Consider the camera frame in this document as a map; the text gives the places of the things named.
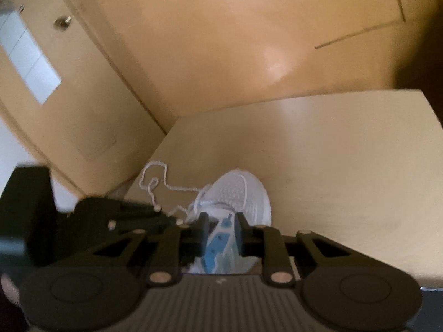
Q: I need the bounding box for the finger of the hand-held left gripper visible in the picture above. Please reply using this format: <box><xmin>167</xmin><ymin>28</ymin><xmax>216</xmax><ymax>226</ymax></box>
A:
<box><xmin>74</xmin><ymin>198</ymin><xmax>181</xmax><ymax>240</ymax></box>

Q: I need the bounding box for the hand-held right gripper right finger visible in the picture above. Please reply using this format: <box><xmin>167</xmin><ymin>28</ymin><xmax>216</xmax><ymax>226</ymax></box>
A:
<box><xmin>235</xmin><ymin>212</ymin><xmax>352</xmax><ymax>287</ymax></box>

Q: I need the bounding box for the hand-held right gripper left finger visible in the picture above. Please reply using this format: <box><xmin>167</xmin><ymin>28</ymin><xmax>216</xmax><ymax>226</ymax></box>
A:
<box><xmin>81</xmin><ymin>212</ymin><xmax>210</xmax><ymax>287</ymax></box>

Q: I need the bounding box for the white mesh sneaker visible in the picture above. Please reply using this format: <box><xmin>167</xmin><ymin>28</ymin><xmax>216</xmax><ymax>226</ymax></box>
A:
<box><xmin>187</xmin><ymin>169</ymin><xmax>272</xmax><ymax>274</ymax></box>

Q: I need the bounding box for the white speckled shoelace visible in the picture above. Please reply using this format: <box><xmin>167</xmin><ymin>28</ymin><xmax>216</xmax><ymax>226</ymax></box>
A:
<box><xmin>138</xmin><ymin>161</ymin><xmax>212</xmax><ymax>225</ymax></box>

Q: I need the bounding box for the wooden door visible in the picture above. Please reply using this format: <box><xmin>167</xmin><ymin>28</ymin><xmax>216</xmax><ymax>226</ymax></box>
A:
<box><xmin>0</xmin><ymin>0</ymin><xmax>181</xmax><ymax>198</ymax></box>

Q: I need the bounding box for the frosted glass door panel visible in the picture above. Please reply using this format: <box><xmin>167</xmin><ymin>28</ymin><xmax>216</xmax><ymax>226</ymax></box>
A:
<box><xmin>0</xmin><ymin>9</ymin><xmax>63</xmax><ymax>105</ymax></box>

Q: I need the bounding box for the round metal door lock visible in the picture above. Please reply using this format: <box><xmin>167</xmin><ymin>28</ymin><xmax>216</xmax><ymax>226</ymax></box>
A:
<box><xmin>53</xmin><ymin>15</ymin><xmax>73</xmax><ymax>31</ymax></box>

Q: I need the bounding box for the wooden wardrobe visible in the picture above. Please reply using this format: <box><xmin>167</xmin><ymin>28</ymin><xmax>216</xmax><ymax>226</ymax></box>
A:
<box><xmin>52</xmin><ymin>0</ymin><xmax>443</xmax><ymax>135</ymax></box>

